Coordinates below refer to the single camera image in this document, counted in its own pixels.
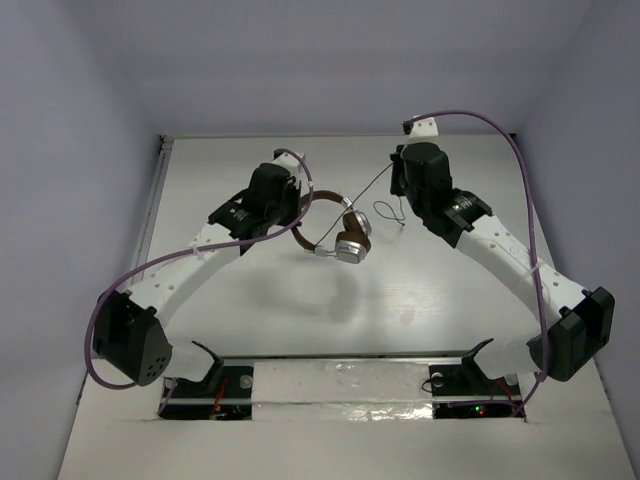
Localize thin black headphone cable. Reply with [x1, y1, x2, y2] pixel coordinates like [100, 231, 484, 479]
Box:
[313, 164, 407, 247]

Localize brown silver headphones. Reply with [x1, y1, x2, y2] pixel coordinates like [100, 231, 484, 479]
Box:
[291, 190, 372, 265]

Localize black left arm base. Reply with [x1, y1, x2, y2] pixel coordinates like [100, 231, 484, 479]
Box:
[159, 362, 254, 421]

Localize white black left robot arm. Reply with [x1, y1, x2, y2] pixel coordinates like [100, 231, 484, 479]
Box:
[84, 149, 313, 394]

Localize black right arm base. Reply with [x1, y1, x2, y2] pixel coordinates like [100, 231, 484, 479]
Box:
[420, 339, 524, 420]

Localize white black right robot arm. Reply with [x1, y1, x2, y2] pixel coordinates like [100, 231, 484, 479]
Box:
[390, 142, 615, 393]

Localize white front board with tape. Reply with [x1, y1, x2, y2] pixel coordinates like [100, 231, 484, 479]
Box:
[59, 366, 634, 479]

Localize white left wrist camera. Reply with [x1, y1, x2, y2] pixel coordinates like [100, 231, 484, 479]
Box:
[273, 148, 304, 177]

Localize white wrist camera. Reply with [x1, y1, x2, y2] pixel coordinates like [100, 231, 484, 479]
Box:
[273, 148, 304, 177]
[402, 115, 439, 141]

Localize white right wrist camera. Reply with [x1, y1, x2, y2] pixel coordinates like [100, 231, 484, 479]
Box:
[402, 115, 439, 141]

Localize aluminium rail left table edge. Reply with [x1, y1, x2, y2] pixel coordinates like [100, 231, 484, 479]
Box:
[124, 135, 174, 273]

